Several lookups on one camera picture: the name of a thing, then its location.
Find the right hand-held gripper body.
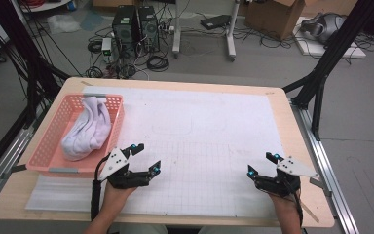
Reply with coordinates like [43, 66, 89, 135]
[253, 156, 320, 199]

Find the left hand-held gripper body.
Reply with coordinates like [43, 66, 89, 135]
[97, 147, 152, 190]

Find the lilac printed towel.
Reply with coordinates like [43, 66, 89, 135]
[60, 96, 113, 162]

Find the pink plastic basket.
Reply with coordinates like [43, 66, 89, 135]
[25, 93, 126, 179]

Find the person's left hand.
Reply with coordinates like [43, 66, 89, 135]
[100, 181, 137, 213]

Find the person's right hand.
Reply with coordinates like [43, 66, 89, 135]
[267, 190, 301, 218]

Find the white grid mat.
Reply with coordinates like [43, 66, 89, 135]
[77, 85, 291, 218]

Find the wooden table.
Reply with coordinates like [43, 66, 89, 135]
[0, 76, 335, 228]

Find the grey translucent sheet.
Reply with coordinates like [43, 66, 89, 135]
[24, 174, 111, 213]

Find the white box with green light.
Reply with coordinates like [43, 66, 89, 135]
[100, 37, 114, 63]

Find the black computer tower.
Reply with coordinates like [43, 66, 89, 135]
[137, 5, 161, 53]
[111, 4, 140, 60]

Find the white stand leg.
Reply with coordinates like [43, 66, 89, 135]
[171, 0, 181, 59]
[226, 0, 242, 62]

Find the white flat board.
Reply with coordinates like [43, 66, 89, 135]
[293, 16, 368, 59]

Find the grey rounded device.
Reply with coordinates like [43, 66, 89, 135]
[300, 12, 347, 45]

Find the brown cardboard box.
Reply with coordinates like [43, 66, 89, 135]
[244, 0, 306, 41]

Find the clear plastic bag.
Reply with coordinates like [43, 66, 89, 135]
[47, 13, 82, 35]

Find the black flat device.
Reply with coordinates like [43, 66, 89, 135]
[200, 14, 232, 31]

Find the grey metal bracket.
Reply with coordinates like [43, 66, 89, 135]
[309, 176, 333, 198]
[1, 164, 28, 179]

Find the black sleeved left gripper cable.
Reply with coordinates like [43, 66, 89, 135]
[90, 154, 111, 222]

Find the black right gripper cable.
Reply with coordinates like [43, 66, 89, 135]
[285, 179, 305, 228]

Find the aluminium rail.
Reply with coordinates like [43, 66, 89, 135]
[0, 106, 43, 213]
[290, 100, 359, 234]

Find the coiled black cable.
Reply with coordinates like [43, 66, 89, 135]
[146, 55, 170, 73]

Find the black metal frame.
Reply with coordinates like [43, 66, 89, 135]
[281, 0, 374, 142]
[0, 0, 72, 183]

